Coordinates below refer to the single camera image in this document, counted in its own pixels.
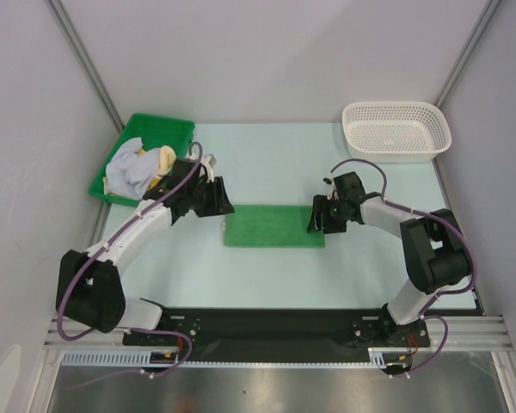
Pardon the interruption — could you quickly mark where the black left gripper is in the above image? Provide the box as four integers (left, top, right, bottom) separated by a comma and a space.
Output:
187, 176, 234, 218

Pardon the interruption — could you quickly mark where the green towel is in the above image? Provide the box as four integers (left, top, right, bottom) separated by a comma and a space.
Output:
223, 205, 326, 249

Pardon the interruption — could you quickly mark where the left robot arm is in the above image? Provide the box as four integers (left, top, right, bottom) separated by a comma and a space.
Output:
56, 155, 235, 344

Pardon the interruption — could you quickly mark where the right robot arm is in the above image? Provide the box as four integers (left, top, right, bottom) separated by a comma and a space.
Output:
307, 172, 477, 346

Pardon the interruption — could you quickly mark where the yellow towel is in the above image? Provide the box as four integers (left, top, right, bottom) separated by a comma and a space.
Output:
102, 145, 177, 201

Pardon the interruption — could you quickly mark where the white towel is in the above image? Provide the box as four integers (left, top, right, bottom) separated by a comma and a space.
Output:
103, 137, 161, 200

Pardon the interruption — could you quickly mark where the green plastic bin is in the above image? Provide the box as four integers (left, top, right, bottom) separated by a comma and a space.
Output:
89, 114, 195, 207

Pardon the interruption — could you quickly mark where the white perforated basket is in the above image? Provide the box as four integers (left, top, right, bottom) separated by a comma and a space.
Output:
341, 102, 452, 163

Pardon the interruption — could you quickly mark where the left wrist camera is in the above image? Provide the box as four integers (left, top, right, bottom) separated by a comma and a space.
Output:
199, 154, 217, 182

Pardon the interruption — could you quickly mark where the grey cable duct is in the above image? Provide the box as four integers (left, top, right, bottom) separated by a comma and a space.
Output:
61, 348, 412, 371

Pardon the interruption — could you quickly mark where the aluminium frame rail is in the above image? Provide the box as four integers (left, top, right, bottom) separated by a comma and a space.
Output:
42, 313, 515, 352

